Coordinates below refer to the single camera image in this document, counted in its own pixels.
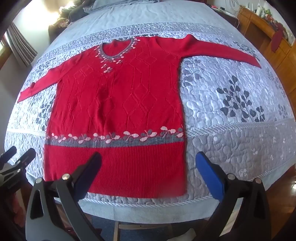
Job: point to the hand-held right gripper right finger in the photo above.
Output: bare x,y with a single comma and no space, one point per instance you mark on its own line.
209,176

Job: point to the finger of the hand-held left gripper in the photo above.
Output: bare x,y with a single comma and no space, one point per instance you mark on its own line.
8,154
25,160

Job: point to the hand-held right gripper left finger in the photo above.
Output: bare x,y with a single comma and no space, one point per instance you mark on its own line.
92,166

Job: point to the red knit sweater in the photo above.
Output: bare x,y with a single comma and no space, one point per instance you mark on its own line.
115,104

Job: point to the dark clothes pile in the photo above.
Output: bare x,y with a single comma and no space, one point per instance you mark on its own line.
76,14

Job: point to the grey quilted bedspread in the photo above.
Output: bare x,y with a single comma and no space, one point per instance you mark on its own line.
231,143

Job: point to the wooden framed window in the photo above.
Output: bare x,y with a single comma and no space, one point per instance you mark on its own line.
3,49

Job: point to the grey curtain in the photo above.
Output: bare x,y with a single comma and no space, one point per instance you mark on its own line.
20,46

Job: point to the dark wooden nightstand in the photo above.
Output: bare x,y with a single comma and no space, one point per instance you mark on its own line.
54,32

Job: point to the dark red hanging cloth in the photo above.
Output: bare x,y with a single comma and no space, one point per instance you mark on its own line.
276,41

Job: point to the wooden desk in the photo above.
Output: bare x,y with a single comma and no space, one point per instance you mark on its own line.
254,30

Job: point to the grey pillow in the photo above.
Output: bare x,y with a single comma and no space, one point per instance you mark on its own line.
104,7

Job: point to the white bottle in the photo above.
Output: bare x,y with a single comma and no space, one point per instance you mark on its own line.
259,9

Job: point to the wooden bed frame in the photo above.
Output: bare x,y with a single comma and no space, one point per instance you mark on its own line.
118,231

